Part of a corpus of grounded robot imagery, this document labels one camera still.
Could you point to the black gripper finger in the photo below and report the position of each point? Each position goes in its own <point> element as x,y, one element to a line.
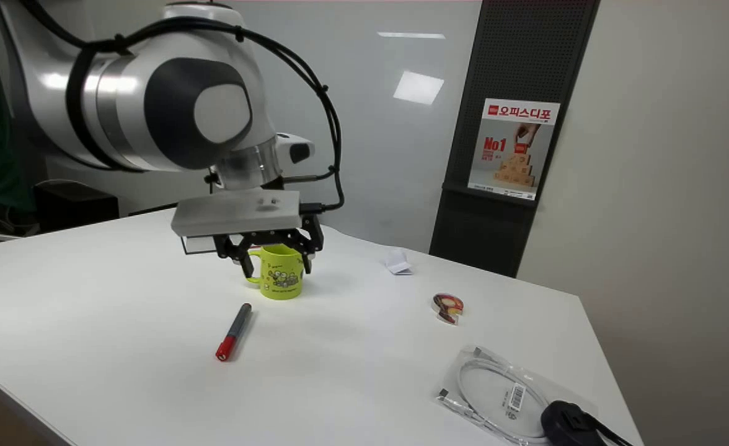
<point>243,258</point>
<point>309,251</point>

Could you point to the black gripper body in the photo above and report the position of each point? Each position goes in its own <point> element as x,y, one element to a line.
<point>285,237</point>

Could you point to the red capped black marker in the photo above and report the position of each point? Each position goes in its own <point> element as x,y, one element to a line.
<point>231,335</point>

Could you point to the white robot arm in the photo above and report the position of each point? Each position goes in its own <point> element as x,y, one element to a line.
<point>133,107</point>

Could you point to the small white paper piece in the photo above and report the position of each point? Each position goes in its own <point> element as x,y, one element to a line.
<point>398,264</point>

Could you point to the white glass board panel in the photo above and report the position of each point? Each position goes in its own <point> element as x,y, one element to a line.
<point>398,165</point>

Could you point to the brown tape roll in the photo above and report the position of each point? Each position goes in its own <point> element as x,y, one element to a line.
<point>447,306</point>

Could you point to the black box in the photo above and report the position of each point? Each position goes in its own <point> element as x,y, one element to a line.
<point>76,207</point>

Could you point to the black brochure rack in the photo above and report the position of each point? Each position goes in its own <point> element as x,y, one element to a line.
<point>504,51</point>

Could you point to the grey wrist camera bar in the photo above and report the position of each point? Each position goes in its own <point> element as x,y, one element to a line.
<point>231,213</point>

